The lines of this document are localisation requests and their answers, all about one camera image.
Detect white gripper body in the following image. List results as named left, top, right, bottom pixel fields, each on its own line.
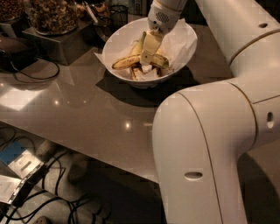
left=148, top=0, right=187, bottom=31

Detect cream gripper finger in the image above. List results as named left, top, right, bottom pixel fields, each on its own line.
left=140, top=28, right=164, bottom=65

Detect yellow banana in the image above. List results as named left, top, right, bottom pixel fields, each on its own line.
left=111, top=54, right=169, bottom=70

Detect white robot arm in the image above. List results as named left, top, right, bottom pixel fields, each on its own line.
left=152, top=0, right=280, bottom=224

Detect left lower banana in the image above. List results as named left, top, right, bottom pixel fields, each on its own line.
left=130, top=31, right=146, bottom=81

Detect right lower banana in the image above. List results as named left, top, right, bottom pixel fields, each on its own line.
left=157, top=48, right=162, bottom=77

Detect white bowl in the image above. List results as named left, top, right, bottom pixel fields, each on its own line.
left=101, top=16, right=199, bottom=89

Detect black mesh cup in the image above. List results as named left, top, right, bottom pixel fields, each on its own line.
left=110, top=4, right=129, bottom=30

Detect small snack jar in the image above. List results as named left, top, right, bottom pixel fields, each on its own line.
left=88, top=0, right=110, bottom=18

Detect metal stand block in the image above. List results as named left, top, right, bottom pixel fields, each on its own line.
left=23, top=21, right=97, bottom=65

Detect dark round appliance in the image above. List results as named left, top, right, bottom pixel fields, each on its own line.
left=0, top=34, right=38, bottom=73

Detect glass jar of dark nuts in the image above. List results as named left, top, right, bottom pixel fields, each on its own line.
left=0, top=0, right=25, bottom=22

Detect right shoe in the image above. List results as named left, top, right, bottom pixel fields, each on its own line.
left=67, top=154, right=88, bottom=184

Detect shoe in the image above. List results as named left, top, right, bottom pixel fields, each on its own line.
left=35, top=140, right=57, bottom=161
left=67, top=154, right=88, bottom=184

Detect left shoe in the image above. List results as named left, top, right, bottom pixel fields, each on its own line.
left=35, top=140, right=57, bottom=161

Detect blue box on floor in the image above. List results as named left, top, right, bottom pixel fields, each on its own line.
left=0, top=142, right=25, bottom=165

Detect black cable on table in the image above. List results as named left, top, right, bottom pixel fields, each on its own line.
left=0, top=49, right=61, bottom=83

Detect black floor cables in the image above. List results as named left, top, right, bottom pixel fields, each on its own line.
left=0, top=125, right=113, bottom=224

